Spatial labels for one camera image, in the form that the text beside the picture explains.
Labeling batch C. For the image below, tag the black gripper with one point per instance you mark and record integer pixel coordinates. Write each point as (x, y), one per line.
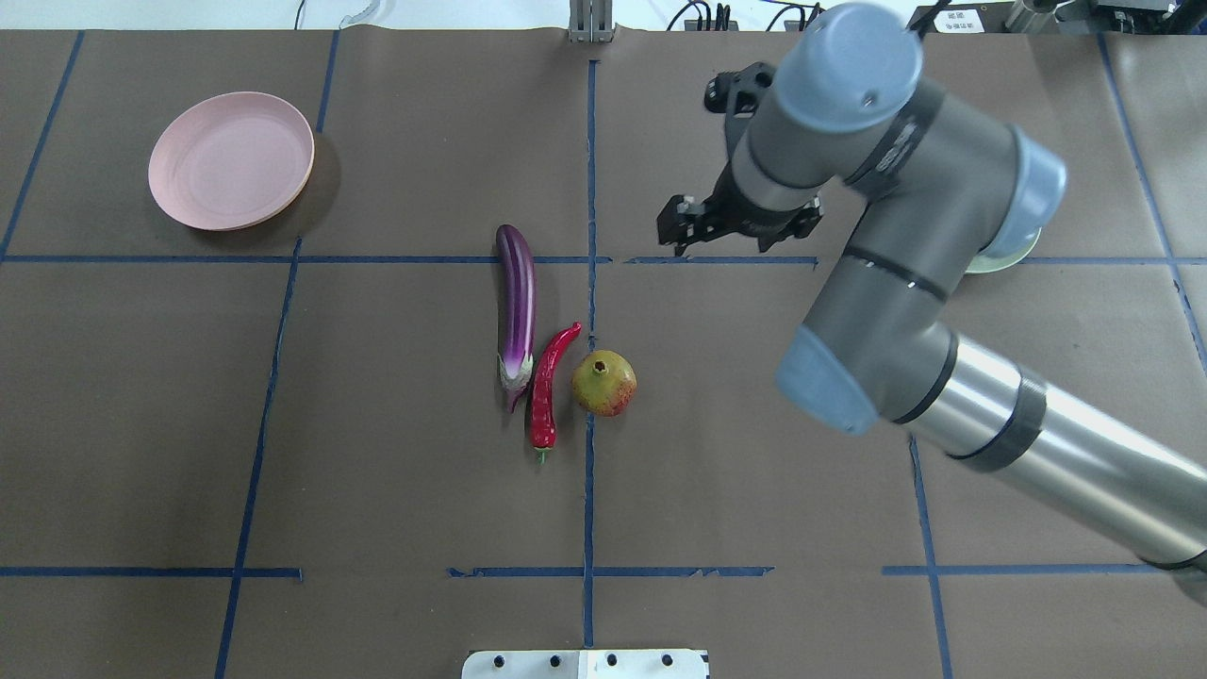
(747, 218)

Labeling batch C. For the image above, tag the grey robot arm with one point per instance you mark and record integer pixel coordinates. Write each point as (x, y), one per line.
(946, 188)

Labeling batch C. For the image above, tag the purple eggplant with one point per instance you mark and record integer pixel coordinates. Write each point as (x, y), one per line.
(516, 360)

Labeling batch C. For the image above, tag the red chili pepper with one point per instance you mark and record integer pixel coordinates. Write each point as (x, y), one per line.
(541, 425)

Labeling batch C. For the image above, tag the green plate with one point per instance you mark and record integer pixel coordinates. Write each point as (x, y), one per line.
(996, 258)

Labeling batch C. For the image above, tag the pink plate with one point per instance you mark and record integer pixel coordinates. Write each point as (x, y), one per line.
(232, 161)

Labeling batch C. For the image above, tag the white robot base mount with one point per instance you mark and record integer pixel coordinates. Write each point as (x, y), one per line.
(588, 663)

